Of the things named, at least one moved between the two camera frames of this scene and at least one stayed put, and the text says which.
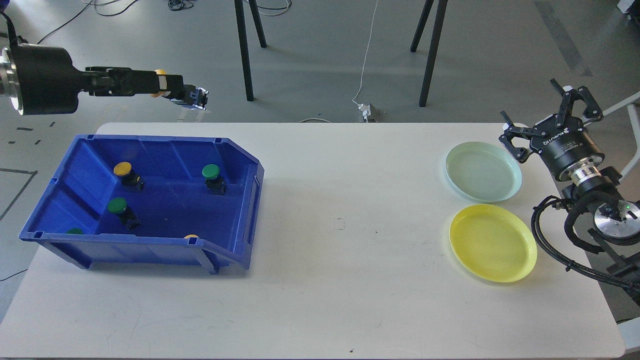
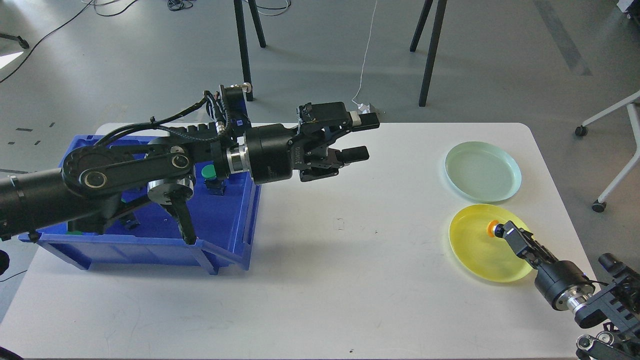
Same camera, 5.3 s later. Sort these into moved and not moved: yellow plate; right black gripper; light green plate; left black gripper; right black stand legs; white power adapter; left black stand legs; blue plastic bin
Moved: right black gripper; left black gripper
Not moved: white power adapter; blue plastic bin; yellow plate; light green plate; left black stand legs; right black stand legs
